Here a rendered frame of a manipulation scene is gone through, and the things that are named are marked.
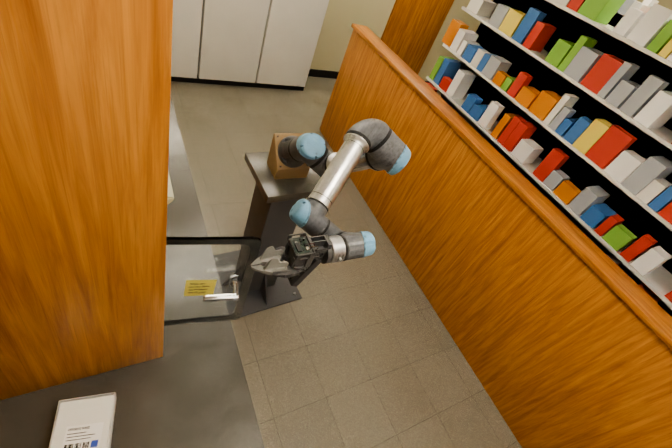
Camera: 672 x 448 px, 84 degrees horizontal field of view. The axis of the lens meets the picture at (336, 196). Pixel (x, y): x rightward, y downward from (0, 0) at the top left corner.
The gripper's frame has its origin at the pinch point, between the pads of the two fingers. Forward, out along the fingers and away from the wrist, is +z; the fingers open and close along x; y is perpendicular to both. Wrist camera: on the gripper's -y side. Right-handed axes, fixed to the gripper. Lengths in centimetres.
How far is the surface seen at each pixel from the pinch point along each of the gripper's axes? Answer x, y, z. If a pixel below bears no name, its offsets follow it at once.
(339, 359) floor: -10, -131, -78
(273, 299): -57, -129, -51
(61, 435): 14, -33, 44
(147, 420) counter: 16.1, -36.9, 26.9
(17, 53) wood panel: 1, 53, 37
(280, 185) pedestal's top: -66, -37, -38
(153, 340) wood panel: 0.6, -25.2, 23.8
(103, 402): 9.8, -33.0, 36.0
